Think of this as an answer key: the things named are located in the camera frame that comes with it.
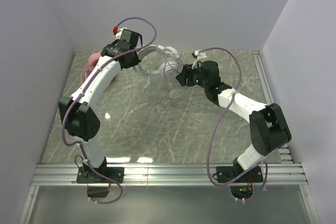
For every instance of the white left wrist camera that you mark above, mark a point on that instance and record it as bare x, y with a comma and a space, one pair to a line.
117, 32

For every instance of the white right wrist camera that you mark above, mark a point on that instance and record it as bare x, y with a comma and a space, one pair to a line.
198, 56

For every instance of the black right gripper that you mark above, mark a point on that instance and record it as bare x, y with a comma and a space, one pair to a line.
185, 76

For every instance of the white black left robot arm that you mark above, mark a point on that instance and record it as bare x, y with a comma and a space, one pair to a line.
80, 124

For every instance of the aluminium right side rail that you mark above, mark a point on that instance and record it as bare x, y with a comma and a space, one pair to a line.
283, 150

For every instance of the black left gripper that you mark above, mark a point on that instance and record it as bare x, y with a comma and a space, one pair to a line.
132, 60

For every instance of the aluminium front rail frame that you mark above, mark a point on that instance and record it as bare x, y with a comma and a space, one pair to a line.
174, 193

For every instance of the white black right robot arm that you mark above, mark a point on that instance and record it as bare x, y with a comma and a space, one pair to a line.
268, 127

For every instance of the white headphones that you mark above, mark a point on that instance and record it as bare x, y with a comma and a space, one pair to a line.
159, 65

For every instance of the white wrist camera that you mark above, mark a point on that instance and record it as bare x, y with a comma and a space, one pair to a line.
198, 56
117, 32

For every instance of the pink headphones with cable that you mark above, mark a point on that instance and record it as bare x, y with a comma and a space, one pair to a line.
89, 67

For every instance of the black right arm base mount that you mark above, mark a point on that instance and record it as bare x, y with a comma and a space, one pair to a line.
242, 189

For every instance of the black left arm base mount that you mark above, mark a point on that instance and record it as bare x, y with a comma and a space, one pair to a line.
99, 180

